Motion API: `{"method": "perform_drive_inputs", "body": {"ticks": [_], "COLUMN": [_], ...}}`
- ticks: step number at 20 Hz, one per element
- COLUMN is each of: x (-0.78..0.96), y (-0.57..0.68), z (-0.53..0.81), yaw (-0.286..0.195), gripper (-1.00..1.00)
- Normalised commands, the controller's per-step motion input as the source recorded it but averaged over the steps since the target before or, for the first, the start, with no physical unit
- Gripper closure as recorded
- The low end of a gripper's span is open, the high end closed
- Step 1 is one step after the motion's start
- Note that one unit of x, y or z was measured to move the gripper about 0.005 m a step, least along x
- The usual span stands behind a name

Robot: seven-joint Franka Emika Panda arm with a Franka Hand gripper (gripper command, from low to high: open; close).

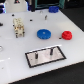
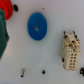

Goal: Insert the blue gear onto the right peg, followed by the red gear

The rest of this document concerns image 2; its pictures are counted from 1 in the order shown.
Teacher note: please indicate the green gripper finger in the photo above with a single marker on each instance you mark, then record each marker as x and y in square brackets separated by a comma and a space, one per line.
[4, 37]

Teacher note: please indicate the red gear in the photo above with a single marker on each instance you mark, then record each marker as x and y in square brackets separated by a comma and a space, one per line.
[9, 8]

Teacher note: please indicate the blue gear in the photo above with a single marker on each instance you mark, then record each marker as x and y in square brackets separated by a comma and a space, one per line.
[37, 26]

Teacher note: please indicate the small metal screw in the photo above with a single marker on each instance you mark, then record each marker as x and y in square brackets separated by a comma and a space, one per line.
[22, 72]

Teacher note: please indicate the beige electrical connector block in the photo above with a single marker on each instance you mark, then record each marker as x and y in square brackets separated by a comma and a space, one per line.
[70, 51]

